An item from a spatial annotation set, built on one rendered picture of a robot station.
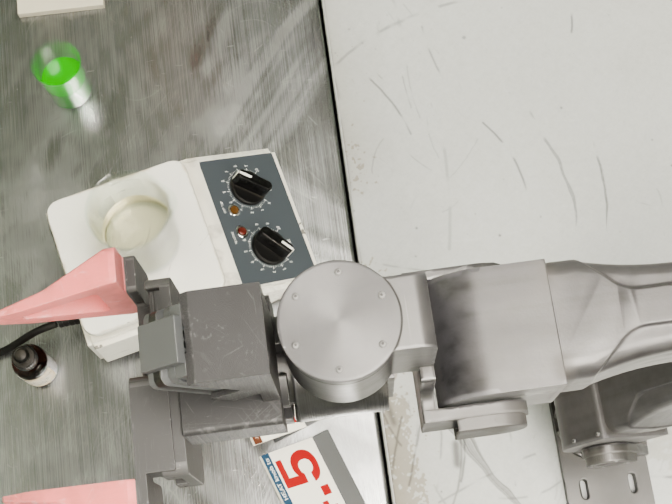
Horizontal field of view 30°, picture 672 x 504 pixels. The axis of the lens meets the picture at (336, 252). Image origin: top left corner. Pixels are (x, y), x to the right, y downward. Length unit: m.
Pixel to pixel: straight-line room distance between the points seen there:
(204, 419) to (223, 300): 0.08
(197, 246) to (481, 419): 0.43
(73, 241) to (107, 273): 0.38
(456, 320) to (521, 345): 0.04
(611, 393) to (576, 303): 0.27
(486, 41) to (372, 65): 0.11
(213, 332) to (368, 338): 0.07
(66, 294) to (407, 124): 0.54
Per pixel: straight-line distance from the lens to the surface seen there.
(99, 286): 0.66
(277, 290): 1.05
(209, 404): 0.63
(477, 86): 1.16
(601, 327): 0.65
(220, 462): 1.07
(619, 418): 0.91
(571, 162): 1.14
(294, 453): 1.05
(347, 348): 0.57
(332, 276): 0.57
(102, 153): 1.15
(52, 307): 0.68
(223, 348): 0.56
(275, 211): 1.07
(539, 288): 0.65
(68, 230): 1.04
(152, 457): 0.63
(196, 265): 1.01
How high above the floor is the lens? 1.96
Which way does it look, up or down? 74 degrees down
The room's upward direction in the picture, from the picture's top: 4 degrees counter-clockwise
